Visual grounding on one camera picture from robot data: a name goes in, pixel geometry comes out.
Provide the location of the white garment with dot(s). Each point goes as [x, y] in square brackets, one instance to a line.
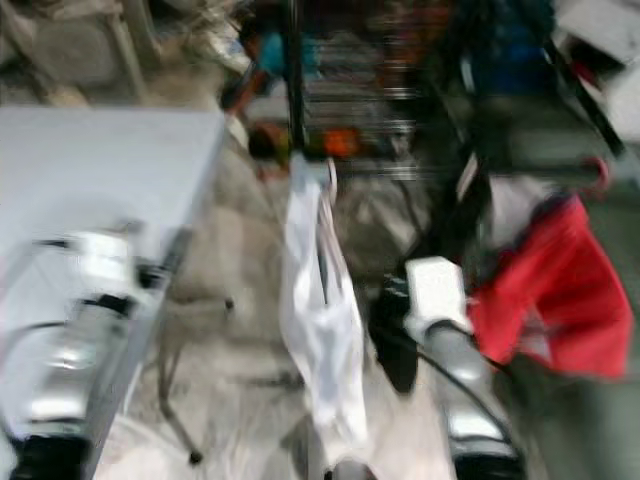
[320, 320]

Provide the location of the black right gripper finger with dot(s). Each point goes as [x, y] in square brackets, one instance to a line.
[395, 365]

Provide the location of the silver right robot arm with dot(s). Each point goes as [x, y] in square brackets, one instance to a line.
[465, 390]

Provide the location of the black metal table leg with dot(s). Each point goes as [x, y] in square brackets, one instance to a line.
[193, 458]

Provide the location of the red garment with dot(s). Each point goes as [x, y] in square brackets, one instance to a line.
[550, 290]

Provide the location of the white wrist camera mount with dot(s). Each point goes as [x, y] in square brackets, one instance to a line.
[105, 262]
[438, 290]

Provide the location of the grey robot right foot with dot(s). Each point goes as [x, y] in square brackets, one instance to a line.
[352, 472]

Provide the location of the black metal drying rack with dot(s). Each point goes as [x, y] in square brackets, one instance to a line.
[295, 80]

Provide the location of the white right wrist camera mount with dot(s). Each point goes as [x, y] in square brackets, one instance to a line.
[438, 290]

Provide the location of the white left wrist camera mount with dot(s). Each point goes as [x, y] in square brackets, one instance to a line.
[105, 262]

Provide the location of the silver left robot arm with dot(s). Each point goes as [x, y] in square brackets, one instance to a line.
[75, 370]

